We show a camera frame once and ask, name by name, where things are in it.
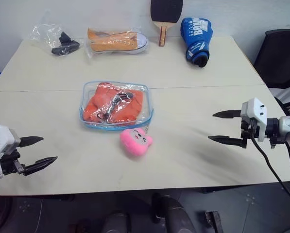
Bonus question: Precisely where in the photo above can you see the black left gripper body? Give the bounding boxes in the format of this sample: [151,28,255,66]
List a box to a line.
[0,148,27,177]

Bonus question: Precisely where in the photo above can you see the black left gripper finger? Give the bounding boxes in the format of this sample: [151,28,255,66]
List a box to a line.
[18,136,44,149]
[22,156,59,177]

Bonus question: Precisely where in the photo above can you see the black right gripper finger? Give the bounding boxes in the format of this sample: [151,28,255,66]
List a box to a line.
[207,135,243,148]
[212,109,243,120]

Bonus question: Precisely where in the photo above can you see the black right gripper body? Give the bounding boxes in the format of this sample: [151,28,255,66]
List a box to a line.
[240,117,259,149]

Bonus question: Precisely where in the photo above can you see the clear pouch with orange cloth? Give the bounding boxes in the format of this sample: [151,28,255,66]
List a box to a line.
[77,81,155,133]

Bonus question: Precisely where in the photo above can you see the orange cloth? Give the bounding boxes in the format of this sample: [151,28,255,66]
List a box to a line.
[83,82,145,124]

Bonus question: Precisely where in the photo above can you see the black office chair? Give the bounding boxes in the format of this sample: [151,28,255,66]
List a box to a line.
[253,29,290,89]

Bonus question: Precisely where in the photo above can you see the black rectangular foot block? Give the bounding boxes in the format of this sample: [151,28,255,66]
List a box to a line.
[204,211,224,233]

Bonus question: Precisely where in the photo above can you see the blue boxing glove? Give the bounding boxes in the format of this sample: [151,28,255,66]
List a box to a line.
[180,17,213,68]

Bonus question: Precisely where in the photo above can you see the black wooden table tennis paddle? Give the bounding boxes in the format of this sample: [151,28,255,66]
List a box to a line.
[150,0,184,47]

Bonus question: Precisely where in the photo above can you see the orange canvas sneaker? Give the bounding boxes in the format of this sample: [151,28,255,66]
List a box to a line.
[86,27,149,55]

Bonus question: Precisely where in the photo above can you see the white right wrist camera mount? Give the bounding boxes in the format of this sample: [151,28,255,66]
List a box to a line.
[240,97,269,142]

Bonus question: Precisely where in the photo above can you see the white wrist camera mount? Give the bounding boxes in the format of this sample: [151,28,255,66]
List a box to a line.
[240,97,269,142]
[0,123,22,181]

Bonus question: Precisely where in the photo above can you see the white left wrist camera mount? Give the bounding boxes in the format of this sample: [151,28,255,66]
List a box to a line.
[0,123,22,181]

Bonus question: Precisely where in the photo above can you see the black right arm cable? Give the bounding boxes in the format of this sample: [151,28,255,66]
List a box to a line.
[250,135,290,207]

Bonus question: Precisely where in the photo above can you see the pink plush keychain toy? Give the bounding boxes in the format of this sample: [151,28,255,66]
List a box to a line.
[119,123,154,160]

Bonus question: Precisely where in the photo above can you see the black drawstring cord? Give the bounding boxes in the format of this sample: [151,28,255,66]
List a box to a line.
[96,92,136,122]

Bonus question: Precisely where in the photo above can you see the black folded strap item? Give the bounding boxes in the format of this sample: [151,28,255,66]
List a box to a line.
[51,31,81,56]

